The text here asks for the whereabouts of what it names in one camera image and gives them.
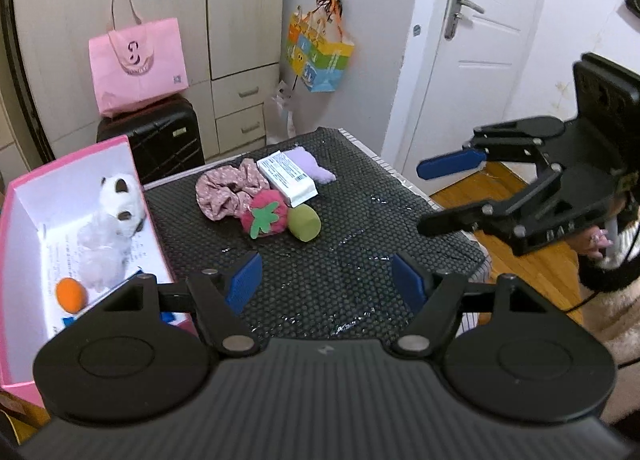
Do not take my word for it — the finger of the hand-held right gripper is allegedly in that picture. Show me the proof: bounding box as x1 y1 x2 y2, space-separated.
416 115 568 181
416 165 566 238

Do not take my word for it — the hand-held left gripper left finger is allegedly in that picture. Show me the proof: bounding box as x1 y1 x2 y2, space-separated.
99 251 264 358

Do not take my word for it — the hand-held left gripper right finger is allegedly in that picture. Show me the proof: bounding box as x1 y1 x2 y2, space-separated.
391 253 549 358

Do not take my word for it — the pink plush strawberry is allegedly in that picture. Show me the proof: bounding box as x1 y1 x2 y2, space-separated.
240 189 290 240

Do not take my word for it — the green soft ball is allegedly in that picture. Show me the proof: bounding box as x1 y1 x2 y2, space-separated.
287 203 322 242

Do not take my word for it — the pink floral scrunchie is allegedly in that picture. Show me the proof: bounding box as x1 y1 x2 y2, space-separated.
195 159 271 222

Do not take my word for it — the white tissue packet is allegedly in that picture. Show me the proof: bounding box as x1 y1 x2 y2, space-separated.
256 150 319 207

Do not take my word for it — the purple plush toy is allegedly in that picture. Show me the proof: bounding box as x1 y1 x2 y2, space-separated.
282 144 337 186

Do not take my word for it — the clear plastic bag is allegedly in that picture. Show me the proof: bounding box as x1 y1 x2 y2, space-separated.
76 220 134 287
270 80 297 143

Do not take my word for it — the white plush toy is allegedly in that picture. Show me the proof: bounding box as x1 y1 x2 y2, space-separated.
92 174 149 236

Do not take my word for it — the orange soft ball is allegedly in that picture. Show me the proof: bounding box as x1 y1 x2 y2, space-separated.
55 277 90 314

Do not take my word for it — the pink cardboard box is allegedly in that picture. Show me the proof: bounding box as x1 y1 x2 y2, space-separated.
0 135 201 406

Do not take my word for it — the person's right hand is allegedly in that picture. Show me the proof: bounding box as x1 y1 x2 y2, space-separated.
575 223 616 262

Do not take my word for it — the white door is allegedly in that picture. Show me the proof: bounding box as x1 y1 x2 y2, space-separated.
382 0 551 191

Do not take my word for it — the black bubble mat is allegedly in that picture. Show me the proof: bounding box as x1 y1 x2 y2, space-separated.
142 127 488 341

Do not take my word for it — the black suitcase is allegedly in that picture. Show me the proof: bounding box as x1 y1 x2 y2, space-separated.
96 94 206 186

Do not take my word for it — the colourful paper gift bag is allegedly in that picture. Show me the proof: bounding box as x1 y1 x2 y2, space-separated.
285 0 356 92

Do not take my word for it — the pink tote bag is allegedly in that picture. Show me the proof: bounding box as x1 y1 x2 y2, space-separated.
89 0 190 117

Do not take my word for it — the beige wardrobe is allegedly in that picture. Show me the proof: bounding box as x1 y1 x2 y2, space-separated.
0 0 288 171

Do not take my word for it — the metal door handle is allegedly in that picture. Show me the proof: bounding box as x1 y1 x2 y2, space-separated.
444 0 485 41

